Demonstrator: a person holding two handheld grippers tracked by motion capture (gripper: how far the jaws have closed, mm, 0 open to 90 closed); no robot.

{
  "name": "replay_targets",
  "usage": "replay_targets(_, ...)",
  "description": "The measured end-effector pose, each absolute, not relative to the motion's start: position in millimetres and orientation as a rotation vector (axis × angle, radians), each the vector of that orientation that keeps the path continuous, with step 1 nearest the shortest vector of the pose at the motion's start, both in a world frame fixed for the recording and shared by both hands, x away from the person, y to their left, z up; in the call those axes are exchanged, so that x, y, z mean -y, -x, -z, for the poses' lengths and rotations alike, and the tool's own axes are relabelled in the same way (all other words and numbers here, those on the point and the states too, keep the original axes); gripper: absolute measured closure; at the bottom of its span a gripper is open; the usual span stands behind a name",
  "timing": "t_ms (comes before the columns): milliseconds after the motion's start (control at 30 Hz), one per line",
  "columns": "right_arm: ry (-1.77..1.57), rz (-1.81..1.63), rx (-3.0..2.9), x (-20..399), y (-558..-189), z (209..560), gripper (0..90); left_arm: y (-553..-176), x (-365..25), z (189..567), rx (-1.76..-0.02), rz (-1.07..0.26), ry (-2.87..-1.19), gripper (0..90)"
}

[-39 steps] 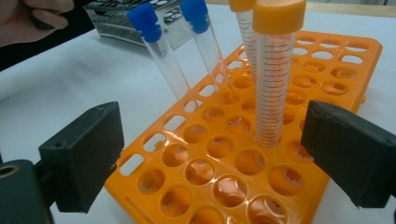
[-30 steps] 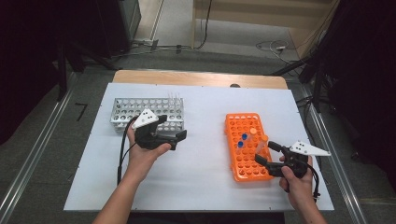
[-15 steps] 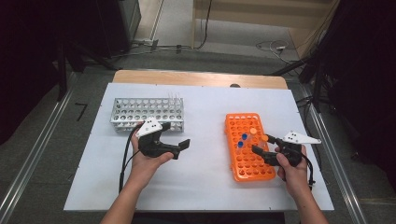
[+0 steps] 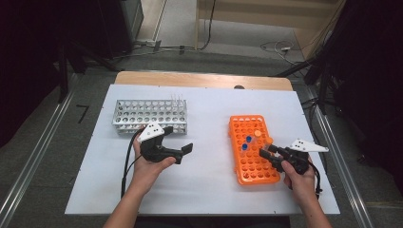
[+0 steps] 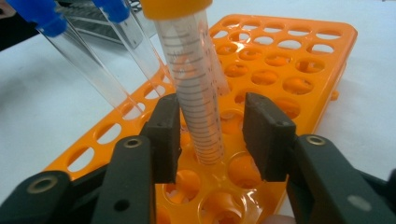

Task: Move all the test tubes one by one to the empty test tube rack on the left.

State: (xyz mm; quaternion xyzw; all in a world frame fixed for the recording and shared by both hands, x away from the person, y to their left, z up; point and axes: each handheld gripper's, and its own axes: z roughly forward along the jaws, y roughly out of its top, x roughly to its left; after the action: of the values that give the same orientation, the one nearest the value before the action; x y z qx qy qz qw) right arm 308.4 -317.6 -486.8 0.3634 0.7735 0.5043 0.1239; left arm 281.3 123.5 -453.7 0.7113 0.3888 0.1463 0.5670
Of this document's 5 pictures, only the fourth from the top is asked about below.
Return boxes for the grey floor cables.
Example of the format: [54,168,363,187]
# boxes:
[113,38,197,61]

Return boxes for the black hanging cable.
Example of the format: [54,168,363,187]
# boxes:
[197,0,218,51]

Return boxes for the white board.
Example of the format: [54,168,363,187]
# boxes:
[64,83,340,217]

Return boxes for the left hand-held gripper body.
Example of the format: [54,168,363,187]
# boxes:
[137,123,183,165]

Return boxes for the dark cabinet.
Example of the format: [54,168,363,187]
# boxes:
[94,0,145,60]

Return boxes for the wooden table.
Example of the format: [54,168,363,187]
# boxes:
[114,70,294,92]

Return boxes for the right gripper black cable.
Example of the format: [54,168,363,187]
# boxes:
[308,161,324,196]

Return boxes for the blue-capped clear tube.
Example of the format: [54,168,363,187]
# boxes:
[240,142,250,161]
[244,135,255,155]

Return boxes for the orange-capped clear tube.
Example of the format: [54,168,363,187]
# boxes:
[261,136,275,154]
[253,129,263,154]

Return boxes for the black metal stand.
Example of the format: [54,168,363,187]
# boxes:
[275,53,331,116]
[56,41,122,105]

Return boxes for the metal floor rail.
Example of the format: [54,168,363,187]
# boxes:
[0,73,80,228]
[303,85,375,228]

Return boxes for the black curtain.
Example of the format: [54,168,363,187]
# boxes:
[0,0,106,150]
[322,0,403,191]

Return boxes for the person's right hand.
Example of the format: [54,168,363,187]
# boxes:
[280,160,318,204]

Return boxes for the person's left hand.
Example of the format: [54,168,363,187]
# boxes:
[131,138,177,193]

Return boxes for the orange plastic tube rack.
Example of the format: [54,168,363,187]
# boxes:
[228,114,282,186]

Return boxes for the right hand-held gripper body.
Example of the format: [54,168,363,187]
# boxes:
[270,138,330,175]

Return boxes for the white floor cable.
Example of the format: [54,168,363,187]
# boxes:
[259,40,306,67]

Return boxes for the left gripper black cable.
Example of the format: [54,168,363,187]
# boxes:
[120,128,144,200]

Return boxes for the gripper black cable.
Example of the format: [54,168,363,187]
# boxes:
[120,128,144,200]
[308,161,324,196]

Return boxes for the silver metal tube rack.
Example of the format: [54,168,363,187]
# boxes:
[111,99,188,135]

